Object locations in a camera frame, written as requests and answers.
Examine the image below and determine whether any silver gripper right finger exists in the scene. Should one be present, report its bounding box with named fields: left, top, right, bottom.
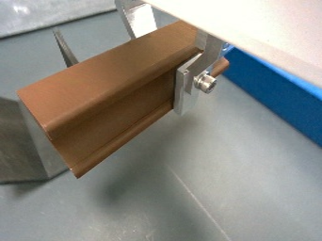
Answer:
left=173, top=30, right=229, bottom=115

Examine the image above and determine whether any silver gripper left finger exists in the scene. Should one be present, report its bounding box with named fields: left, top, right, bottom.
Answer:
left=114, top=0, right=157, bottom=39

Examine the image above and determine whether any brown arch bar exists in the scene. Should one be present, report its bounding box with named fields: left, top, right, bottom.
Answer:
left=16, top=20, right=231, bottom=180

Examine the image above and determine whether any black curved fixture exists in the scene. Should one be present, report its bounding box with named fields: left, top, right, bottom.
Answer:
left=53, top=27, right=77, bottom=67

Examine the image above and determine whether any blue foam shape board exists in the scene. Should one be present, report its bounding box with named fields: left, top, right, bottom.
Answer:
left=224, top=48, right=322, bottom=147

